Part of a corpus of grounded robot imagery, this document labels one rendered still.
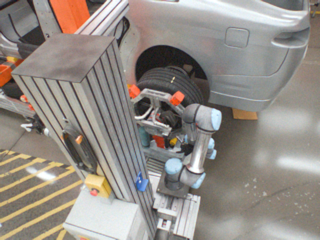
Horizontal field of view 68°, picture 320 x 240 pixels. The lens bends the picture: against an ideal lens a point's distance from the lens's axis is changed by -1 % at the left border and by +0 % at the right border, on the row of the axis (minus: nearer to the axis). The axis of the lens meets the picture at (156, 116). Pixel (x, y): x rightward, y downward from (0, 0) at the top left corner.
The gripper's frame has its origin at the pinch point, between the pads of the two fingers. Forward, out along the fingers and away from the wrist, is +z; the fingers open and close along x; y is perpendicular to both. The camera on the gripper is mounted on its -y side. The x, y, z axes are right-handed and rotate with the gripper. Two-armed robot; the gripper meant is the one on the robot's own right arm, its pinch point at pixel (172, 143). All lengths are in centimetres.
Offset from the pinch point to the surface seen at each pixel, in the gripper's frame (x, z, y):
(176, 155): -25, 9, -61
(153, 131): -6.0, 19.4, 0.5
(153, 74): -42, 32, 33
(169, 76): -41, 16, 34
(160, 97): -21.1, 16.9, 27.9
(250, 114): -132, -54, -85
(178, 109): -21.3, 1.5, 19.2
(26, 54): -65, 227, 4
